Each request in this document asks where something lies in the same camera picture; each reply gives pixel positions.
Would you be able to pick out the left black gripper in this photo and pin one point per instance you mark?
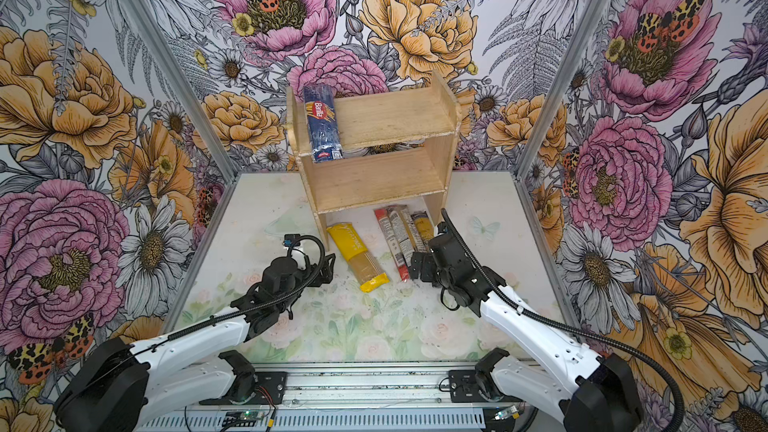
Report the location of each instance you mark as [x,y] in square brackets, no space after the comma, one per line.
[327,270]

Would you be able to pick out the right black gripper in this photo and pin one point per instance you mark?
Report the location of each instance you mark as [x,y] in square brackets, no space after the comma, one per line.
[427,262]

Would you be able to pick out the yellow blue spaghetti bag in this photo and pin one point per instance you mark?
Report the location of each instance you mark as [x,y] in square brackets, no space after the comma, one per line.
[423,225]

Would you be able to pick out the clear blue-end spaghetti bag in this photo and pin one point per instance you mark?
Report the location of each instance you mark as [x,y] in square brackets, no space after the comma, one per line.
[406,234]

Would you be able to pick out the blue Barilla pasta box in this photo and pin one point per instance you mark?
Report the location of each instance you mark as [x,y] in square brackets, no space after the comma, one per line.
[322,124]

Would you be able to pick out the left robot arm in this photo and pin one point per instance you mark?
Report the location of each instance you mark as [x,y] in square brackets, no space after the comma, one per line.
[121,385]

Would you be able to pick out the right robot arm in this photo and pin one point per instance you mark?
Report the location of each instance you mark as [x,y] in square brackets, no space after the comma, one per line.
[569,382]

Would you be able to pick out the wooden two-tier shelf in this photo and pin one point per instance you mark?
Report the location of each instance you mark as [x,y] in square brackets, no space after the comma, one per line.
[430,116]

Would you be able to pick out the red spaghetti bag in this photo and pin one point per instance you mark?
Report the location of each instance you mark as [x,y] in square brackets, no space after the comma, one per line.
[393,245]

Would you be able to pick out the left green circuit board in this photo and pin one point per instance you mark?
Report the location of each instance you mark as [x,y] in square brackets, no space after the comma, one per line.
[243,419]

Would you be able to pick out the green circuit board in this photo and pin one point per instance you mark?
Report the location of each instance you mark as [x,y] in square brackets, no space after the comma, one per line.
[508,413]
[243,419]

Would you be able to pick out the right green circuit board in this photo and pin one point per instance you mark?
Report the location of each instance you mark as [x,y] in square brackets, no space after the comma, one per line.
[508,413]

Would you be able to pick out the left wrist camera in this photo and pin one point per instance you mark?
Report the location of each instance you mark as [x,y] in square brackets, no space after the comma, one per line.
[292,241]

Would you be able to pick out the aluminium front rail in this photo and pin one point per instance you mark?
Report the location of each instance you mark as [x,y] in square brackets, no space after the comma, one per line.
[358,387]

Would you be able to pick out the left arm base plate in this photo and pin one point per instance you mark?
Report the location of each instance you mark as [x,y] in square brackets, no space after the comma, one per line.
[257,388]

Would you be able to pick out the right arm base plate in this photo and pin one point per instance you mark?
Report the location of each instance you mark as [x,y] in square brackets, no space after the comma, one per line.
[462,387]

